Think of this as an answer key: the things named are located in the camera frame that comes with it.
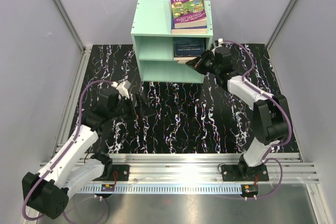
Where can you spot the blue orange sunset book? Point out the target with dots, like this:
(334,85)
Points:
(190,30)

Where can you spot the black mount plate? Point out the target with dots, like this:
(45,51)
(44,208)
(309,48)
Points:
(121,172)
(234,173)

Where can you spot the left black mount plate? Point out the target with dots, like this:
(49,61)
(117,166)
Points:
(121,172)

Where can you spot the small circuit board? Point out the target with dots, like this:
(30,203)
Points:
(107,187)
(250,189)

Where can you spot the left small circuit board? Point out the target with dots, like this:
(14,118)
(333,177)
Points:
(107,187)

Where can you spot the dark blue 1984 book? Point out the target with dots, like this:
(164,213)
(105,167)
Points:
(186,47)

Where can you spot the mint green shelf cabinet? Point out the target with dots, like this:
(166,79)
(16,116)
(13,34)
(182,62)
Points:
(153,43)

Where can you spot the red 13-storey treehouse book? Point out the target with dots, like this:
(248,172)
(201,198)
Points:
(182,61)

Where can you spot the purple 117-storey treehouse book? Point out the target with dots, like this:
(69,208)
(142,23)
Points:
(188,13)

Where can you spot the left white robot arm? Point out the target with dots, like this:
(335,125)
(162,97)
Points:
(48,191)

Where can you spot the white slotted cable duct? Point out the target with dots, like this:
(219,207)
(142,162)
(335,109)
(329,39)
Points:
(199,189)

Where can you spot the right small circuit board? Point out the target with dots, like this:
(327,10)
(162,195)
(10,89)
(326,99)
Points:
(250,189)

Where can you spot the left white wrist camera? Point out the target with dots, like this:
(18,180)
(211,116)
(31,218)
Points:
(123,89)

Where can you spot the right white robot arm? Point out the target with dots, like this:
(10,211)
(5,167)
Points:
(271,119)

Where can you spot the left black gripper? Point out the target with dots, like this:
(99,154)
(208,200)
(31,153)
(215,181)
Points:
(144,109)

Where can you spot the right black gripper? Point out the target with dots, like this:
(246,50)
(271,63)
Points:
(199,61)

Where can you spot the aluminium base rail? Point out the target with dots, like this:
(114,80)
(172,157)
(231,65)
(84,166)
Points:
(202,168)

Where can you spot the right black mount plate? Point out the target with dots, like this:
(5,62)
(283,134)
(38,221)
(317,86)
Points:
(234,173)

